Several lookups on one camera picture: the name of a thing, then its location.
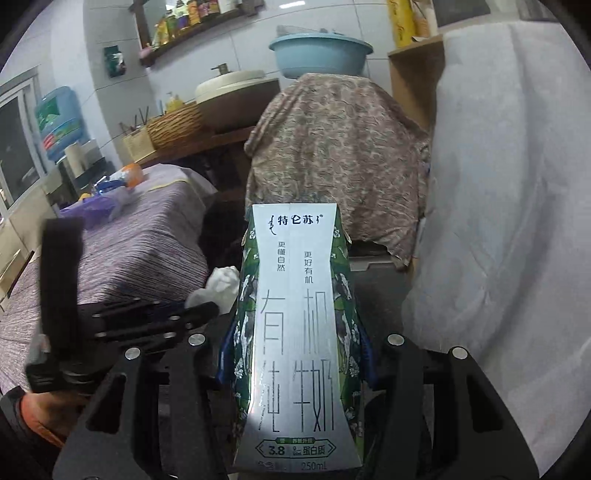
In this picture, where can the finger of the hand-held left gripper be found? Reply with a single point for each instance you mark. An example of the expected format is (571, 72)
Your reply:
(147, 337)
(152, 310)

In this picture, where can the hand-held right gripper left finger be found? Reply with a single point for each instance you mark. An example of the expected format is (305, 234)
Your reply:
(225, 355)

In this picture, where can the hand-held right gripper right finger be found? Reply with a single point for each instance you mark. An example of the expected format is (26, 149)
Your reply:
(370, 364)

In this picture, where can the white tissue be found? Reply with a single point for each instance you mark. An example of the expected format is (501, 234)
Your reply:
(217, 288)

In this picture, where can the green white milk carton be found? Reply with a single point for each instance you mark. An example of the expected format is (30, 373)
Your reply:
(295, 323)

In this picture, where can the purple plastic packet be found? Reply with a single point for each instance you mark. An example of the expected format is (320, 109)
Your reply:
(99, 207)

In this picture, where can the dark blue small tube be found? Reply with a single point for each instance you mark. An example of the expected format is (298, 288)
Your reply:
(105, 186)

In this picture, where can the yellow orange drink bottle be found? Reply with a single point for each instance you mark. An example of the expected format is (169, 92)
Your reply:
(131, 175)

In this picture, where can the person's left forearm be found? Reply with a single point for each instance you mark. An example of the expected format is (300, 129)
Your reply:
(18, 454)

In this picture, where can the person's left hand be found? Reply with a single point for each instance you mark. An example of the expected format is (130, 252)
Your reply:
(46, 415)

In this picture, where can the table with purple striped cloth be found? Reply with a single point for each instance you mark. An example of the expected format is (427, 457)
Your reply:
(138, 240)

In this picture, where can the grey water dispenser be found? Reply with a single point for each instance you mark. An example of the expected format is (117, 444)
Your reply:
(87, 170)

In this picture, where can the cream cup dispenser tube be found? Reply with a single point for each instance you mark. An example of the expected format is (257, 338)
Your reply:
(75, 158)

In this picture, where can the sliding aluminium window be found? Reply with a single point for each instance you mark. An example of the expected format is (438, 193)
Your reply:
(18, 138)

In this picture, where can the beige utensil holder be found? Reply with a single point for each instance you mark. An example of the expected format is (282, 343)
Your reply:
(138, 145)

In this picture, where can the blue water jug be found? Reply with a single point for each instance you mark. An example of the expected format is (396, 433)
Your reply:
(60, 122)

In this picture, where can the bundle of chopsticks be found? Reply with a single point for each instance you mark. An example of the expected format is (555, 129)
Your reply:
(138, 117)

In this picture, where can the woven wicker basket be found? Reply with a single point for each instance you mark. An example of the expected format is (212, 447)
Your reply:
(178, 127)

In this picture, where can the yellow soap pump bottle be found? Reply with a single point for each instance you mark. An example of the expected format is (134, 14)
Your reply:
(174, 104)

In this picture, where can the white cover cloth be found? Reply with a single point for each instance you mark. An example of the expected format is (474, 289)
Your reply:
(508, 207)

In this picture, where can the paisley patterned cover cloth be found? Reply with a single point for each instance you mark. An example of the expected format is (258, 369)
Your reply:
(337, 152)

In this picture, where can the brown pot cream lid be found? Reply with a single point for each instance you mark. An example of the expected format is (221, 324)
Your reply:
(235, 104)

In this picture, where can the brass faucet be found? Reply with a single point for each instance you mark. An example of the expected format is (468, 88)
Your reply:
(221, 70)

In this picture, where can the yellow seasoning packet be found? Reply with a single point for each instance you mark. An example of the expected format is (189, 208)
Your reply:
(161, 33)

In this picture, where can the green label bottle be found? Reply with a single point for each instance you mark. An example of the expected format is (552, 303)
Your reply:
(173, 25)

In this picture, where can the wooden framed mirror shelf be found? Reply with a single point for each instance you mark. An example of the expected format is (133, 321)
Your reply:
(194, 30)

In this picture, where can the light wooden cabinet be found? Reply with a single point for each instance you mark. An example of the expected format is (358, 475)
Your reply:
(415, 87)

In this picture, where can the light blue plastic basin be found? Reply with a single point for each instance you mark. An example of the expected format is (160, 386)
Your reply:
(323, 55)

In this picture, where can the pale crumpled cloth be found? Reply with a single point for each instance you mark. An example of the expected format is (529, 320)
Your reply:
(304, 31)

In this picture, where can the yellow patterned roll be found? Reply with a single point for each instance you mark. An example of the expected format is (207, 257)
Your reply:
(400, 23)

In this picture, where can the glass jar of grains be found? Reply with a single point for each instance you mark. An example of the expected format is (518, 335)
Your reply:
(425, 18)

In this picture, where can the green wall pouch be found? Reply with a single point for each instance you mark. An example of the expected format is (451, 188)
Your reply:
(114, 60)

